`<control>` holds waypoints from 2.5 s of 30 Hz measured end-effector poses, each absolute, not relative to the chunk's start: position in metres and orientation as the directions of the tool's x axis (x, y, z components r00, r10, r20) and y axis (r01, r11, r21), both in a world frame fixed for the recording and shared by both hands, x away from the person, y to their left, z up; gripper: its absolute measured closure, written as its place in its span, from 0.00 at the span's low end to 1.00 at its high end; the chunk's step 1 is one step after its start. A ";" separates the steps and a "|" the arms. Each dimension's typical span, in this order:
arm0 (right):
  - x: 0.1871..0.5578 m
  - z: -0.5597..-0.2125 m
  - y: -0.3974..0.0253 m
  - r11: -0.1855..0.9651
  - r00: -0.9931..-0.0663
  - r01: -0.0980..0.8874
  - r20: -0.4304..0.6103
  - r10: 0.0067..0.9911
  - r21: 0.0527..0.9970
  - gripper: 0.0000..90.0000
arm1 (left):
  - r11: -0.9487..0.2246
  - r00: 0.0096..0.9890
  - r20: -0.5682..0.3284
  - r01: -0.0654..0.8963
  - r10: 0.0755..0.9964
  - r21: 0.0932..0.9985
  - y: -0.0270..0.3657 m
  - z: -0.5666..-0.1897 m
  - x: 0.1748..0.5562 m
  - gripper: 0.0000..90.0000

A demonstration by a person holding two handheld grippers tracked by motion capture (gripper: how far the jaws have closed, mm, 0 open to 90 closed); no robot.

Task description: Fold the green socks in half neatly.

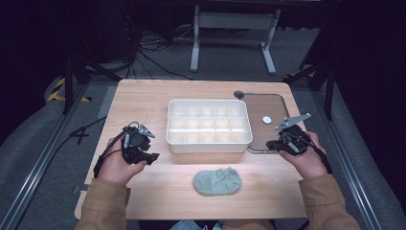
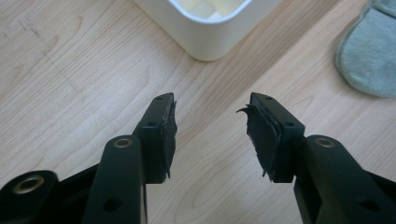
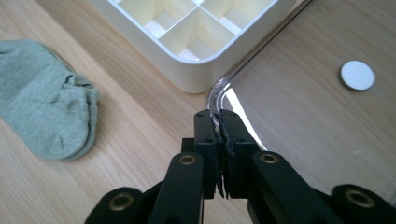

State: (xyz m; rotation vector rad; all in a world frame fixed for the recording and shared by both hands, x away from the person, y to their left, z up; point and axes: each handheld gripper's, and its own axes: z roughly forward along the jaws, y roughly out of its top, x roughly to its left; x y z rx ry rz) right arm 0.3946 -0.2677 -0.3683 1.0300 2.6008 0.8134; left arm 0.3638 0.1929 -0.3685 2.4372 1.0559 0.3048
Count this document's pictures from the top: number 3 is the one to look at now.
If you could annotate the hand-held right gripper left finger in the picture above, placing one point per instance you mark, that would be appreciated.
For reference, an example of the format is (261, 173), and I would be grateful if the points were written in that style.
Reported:
(205, 146)

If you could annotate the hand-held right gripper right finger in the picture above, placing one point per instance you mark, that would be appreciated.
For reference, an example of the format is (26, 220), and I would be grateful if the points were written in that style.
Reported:
(238, 149)

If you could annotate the white round disc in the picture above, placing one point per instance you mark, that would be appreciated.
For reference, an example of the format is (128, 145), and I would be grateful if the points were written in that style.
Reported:
(356, 75)

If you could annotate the white divided storage box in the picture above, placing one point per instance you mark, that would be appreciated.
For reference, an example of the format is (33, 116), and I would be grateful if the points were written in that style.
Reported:
(193, 34)

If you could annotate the green ankle sock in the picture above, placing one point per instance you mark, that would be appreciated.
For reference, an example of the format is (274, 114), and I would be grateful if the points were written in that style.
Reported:
(40, 99)

